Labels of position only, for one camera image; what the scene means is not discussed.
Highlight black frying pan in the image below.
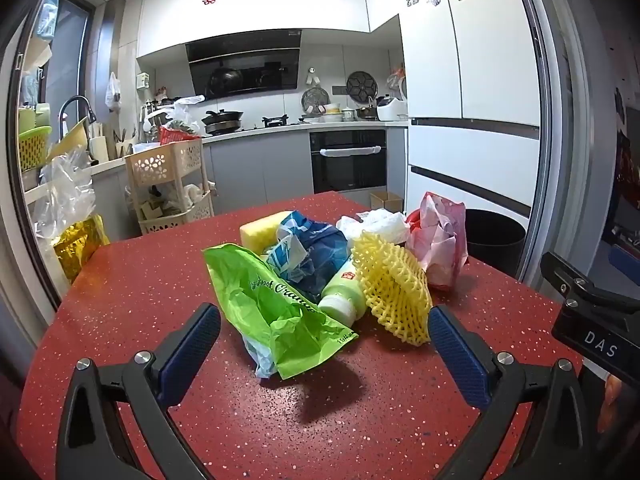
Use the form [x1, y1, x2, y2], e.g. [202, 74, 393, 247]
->
[201, 109, 245, 136]

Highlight beige plastic storage cart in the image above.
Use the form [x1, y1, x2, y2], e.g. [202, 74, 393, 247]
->
[124, 137, 217, 236]

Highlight black range hood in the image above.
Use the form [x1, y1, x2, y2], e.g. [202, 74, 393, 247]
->
[185, 30, 304, 101]

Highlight white plastic bag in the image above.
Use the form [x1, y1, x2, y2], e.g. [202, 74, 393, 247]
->
[336, 208, 411, 246]
[104, 72, 123, 110]

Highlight white upper cabinets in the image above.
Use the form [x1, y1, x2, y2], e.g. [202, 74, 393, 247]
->
[136, 0, 401, 59]

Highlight white refrigerator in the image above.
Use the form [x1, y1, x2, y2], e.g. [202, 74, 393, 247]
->
[398, 0, 544, 222]

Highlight green plastic bag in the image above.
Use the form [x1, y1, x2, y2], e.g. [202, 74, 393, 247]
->
[202, 243, 360, 380]

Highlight black trash bin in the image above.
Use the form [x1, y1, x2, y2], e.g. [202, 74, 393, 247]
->
[462, 208, 527, 277]

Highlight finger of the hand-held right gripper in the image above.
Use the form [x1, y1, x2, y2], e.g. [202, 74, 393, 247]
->
[539, 251, 640, 318]

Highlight grey round steamer rack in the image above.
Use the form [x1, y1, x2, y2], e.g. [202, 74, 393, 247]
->
[301, 87, 331, 114]

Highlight white bag on counter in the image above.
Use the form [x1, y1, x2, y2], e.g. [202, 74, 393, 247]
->
[149, 94, 206, 136]

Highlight clear plastic bag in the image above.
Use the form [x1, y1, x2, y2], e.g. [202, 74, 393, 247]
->
[35, 147, 99, 239]

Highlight red snack bag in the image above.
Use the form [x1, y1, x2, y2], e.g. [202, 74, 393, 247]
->
[405, 191, 469, 292]

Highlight beige utensil holder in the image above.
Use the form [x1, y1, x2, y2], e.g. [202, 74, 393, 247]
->
[87, 122, 109, 164]

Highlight grey sliding door frame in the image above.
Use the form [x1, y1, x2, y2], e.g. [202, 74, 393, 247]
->
[509, 0, 568, 282]

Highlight red plastic basket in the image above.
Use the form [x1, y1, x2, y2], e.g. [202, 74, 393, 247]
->
[158, 126, 201, 145]

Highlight dark round steamer rack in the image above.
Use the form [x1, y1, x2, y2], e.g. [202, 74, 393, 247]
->
[346, 70, 381, 104]

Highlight person's right hand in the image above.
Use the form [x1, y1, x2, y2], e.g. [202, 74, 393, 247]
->
[602, 372, 625, 431]

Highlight white rice cooker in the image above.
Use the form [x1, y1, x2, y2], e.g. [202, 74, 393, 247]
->
[376, 95, 409, 122]

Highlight hanging white plastic bag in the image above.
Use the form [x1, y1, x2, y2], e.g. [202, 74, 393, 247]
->
[104, 72, 123, 110]

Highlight tall white green bottle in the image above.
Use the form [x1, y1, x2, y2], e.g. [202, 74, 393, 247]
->
[317, 257, 372, 336]

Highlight pale yellow plastic item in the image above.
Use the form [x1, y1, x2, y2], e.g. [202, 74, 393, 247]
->
[47, 119, 89, 162]

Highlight yellow foam fruit net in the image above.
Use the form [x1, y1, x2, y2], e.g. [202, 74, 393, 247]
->
[350, 231, 434, 347]

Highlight small cardboard box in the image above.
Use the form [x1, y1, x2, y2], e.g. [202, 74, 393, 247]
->
[369, 191, 405, 215]

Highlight yellow sponge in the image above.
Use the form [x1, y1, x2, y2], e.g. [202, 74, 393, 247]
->
[239, 212, 292, 252]

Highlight black built-in oven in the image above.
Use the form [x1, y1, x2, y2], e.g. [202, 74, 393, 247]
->
[308, 129, 388, 195]

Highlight black kitchen faucet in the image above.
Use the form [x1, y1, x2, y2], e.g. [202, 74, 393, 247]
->
[58, 95, 98, 147]

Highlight blue plastic bag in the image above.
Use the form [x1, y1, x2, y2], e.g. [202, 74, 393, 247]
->
[264, 210, 351, 306]

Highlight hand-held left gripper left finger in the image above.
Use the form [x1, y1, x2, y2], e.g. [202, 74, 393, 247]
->
[56, 302, 222, 480]

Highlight green plastic basket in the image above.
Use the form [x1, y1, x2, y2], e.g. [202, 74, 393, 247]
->
[18, 125, 54, 171]

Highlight grey lower cabinets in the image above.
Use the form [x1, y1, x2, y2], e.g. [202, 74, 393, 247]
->
[204, 130, 316, 217]

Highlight gold foil bag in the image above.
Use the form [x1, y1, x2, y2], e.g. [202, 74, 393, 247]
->
[52, 215, 111, 281]

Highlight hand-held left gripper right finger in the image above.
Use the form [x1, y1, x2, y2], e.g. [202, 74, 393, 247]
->
[427, 304, 593, 480]

